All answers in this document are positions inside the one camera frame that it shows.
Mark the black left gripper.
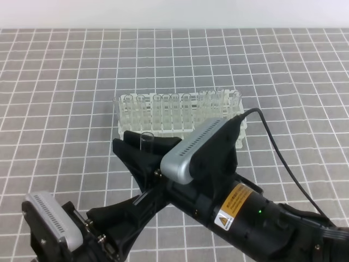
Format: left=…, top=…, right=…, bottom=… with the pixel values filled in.
left=22, top=188, right=167, bottom=261

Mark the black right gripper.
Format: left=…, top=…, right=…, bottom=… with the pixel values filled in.
left=112, top=120, right=242, bottom=224

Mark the clear glass test tube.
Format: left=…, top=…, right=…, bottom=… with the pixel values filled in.
left=140, top=132, right=155, bottom=153

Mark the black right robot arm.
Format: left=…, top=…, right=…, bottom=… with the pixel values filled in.
left=112, top=116, right=348, bottom=261

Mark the white plastic test tube rack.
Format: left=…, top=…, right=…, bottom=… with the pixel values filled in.
left=114, top=88, right=244, bottom=138

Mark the clear tube in rack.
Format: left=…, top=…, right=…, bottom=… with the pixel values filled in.
left=162, top=94, right=172, bottom=130
left=136, top=94, right=146, bottom=130
left=204, top=90, right=216, bottom=118
left=196, top=90, right=207, bottom=126
left=152, top=94, right=162, bottom=130
left=124, top=94, right=134, bottom=131
left=182, top=93, right=192, bottom=129
left=171, top=93, right=181, bottom=130
left=214, top=91, right=224, bottom=117

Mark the grey white-grid tablecloth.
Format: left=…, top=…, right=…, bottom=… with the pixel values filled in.
left=1, top=28, right=348, bottom=261

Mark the clear tube at rack right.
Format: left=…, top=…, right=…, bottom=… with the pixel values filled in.
left=228, top=90, right=241, bottom=119

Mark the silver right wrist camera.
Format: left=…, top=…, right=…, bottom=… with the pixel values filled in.
left=160, top=117, right=227, bottom=184

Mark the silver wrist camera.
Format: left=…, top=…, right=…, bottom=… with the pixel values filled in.
left=160, top=117, right=227, bottom=184
left=22, top=191, right=83, bottom=252

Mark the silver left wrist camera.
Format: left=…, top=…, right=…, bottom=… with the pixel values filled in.
left=22, top=191, right=83, bottom=252

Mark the black camera cable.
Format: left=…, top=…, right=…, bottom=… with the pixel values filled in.
left=228, top=108, right=335, bottom=227

